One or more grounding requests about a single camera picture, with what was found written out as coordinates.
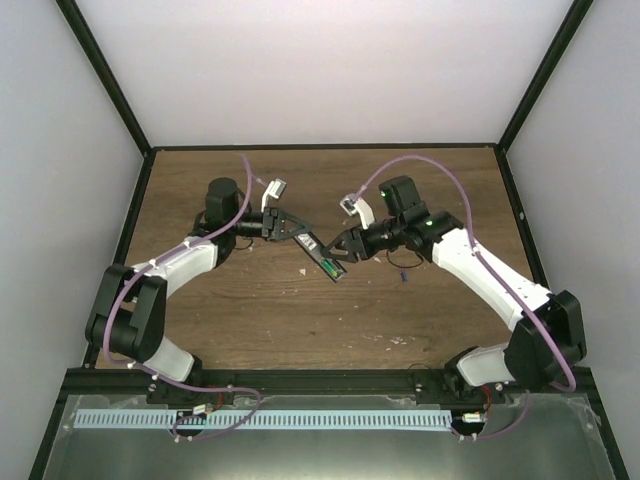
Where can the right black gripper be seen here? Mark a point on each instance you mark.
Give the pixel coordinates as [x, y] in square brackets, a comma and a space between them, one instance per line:
[351, 235]

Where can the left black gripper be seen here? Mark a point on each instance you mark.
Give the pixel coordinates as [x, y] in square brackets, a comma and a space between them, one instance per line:
[272, 225]

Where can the green AA battery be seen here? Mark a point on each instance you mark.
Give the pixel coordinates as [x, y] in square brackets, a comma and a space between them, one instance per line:
[331, 269]

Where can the black remote control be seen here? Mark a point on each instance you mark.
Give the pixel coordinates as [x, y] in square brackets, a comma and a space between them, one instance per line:
[312, 246]

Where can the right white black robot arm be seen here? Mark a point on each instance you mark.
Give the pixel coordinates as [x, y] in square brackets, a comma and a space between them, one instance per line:
[547, 332]

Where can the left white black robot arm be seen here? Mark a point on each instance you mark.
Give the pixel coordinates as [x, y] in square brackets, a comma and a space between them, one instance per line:
[128, 314]

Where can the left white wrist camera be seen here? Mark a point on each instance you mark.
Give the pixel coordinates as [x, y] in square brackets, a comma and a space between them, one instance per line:
[273, 190]

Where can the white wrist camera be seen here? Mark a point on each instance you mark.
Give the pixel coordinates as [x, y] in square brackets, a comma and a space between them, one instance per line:
[357, 206]
[273, 190]

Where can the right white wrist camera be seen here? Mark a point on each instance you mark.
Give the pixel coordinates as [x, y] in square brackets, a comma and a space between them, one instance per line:
[357, 206]

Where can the light blue slotted cable duct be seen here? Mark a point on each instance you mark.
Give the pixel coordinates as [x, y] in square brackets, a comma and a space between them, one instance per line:
[402, 420]

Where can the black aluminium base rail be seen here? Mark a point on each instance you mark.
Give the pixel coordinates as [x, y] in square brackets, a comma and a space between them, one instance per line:
[426, 386]

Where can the black left frame post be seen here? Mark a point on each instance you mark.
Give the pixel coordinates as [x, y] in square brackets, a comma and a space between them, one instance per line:
[91, 48]

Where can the black frame post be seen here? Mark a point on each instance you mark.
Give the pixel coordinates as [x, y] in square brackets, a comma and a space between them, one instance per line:
[91, 48]
[563, 37]

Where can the black right frame post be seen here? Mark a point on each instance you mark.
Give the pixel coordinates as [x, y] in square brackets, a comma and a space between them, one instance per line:
[563, 37]

